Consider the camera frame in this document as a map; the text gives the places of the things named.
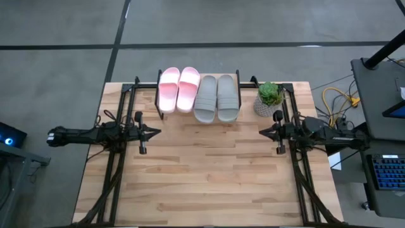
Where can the black slanted pole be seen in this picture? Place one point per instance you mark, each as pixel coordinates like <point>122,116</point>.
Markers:
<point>384,50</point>

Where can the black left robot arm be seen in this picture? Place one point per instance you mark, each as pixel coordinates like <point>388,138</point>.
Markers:
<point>79,134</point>

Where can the dark grey equipment stand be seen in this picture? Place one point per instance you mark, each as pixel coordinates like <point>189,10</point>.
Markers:
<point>31,158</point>

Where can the grey desk with keyboard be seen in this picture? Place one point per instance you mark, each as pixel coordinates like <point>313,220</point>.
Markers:
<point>389,202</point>

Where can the white paper sheet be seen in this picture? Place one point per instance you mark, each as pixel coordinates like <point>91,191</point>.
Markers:
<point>335,161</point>

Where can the grey desk with pole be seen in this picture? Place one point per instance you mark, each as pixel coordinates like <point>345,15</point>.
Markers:
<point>376,95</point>

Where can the pink rubber slide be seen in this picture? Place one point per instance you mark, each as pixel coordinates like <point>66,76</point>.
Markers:
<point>188,92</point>
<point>168,92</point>

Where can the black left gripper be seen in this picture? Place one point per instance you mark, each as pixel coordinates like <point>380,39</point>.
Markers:
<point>139,133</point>

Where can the grey rubber slide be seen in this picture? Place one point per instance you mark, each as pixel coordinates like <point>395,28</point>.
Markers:
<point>205,101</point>
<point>228,101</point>

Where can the tablet with blue screen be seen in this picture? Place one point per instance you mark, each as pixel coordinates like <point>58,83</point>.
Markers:
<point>398,111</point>

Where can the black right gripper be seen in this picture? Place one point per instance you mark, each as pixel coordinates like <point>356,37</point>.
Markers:
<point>286,133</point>

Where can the black-framed wooden shoe shelf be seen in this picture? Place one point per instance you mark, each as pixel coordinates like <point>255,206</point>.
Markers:
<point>156,95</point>

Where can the backlit black keyboard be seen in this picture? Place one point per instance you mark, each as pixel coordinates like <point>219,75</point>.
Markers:
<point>389,172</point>

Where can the black desk caster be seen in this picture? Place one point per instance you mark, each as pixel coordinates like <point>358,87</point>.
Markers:
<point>365,205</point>

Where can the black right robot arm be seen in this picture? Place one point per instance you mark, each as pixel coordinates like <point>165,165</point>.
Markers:
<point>335,139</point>

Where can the succulent in patterned white pot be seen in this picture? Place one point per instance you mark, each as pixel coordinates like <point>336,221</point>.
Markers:
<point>270,93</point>

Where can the black computer with blue light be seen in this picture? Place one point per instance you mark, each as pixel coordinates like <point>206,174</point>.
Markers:
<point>12,136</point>

